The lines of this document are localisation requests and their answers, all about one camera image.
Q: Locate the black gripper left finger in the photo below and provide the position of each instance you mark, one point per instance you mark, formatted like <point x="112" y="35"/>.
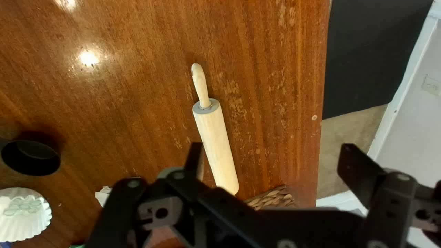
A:
<point x="199" y="217"/>

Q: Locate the white paper coffee filter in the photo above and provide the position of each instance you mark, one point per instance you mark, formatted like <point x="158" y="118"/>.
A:
<point x="24" y="214"/>

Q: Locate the black measuring cup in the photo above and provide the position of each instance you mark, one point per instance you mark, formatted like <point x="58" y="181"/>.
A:
<point x="31" y="158"/>

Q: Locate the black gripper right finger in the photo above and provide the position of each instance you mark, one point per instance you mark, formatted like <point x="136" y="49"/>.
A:
<point x="395" y="202"/>

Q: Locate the wooden rolling pin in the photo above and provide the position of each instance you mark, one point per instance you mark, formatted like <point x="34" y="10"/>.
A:
<point x="210" y="122"/>

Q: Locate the wicker basket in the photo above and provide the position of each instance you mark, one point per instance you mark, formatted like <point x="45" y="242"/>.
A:
<point x="275" y="197"/>

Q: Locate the crumpled white napkin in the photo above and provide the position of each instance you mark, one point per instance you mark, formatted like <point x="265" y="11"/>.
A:
<point x="102" y="195"/>

